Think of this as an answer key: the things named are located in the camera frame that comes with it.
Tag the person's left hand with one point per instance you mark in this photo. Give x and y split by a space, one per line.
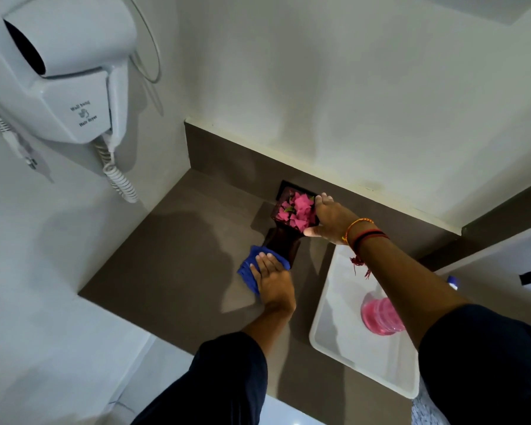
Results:
275 287

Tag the person's right hand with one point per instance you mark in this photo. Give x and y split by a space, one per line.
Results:
335 221

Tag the person's left little finger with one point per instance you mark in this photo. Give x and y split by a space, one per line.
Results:
254 273

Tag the person's right thumb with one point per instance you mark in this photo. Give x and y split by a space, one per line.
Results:
313 231

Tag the person's left middle finger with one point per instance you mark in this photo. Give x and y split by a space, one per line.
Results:
272 261

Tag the blue cleaning cloth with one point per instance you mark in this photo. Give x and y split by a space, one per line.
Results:
249 267

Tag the dark wooden flower vase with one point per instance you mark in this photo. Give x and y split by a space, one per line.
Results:
285 245

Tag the person's right forearm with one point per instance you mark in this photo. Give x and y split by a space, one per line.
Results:
407 283

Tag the person's left forearm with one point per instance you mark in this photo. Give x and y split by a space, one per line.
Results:
267 329

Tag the pink flowers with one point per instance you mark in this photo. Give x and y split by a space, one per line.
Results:
301 212

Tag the pink liquid bottle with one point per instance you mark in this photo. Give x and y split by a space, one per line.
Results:
380 316

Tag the white rectangular sink basin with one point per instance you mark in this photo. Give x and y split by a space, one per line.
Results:
349 345

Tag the dark left sleeve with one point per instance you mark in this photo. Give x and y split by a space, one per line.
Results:
217 385

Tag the dark sleeve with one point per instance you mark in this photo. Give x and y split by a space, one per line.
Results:
217 385
491 367

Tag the blue capped bottle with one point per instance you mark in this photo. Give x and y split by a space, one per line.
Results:
452 283

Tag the white patterned cloth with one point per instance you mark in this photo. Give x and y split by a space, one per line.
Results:
427 409

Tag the dark right sleeve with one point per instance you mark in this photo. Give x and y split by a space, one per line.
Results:
491 367

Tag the white wall hair dryer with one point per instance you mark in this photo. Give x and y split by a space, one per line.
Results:
57 70

